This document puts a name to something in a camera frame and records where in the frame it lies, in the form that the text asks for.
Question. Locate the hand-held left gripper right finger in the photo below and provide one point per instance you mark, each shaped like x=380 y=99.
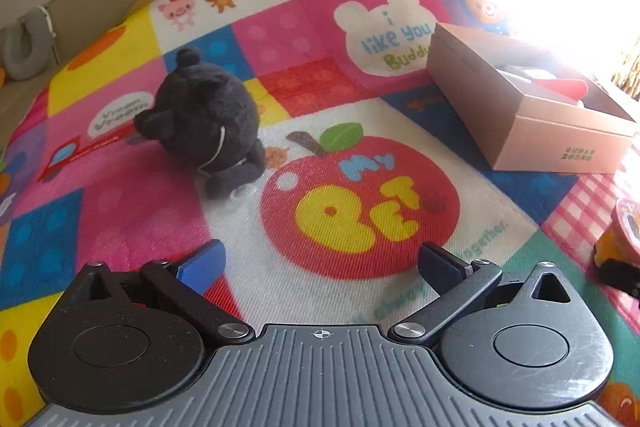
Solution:
x=440 y=267

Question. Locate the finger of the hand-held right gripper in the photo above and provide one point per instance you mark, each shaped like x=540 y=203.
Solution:
x=622 y=278

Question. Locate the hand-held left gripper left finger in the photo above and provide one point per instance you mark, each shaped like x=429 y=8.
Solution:
x=202 y=264

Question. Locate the pink cardboard box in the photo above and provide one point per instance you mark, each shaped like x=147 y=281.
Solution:
x=550 y=137

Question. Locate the white and red toy rocket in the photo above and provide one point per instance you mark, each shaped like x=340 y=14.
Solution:
x=560 y=88

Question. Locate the black plush toy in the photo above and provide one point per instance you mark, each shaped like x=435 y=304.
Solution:
x=210 y=122

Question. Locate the green potted plant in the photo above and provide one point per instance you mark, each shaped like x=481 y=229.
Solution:
x=630 y=72

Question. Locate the colourful printed blanket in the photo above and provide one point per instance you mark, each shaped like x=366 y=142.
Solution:
x=310 y=72

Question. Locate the grey neck pillow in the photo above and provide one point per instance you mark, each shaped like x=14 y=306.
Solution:
x=22 y=52

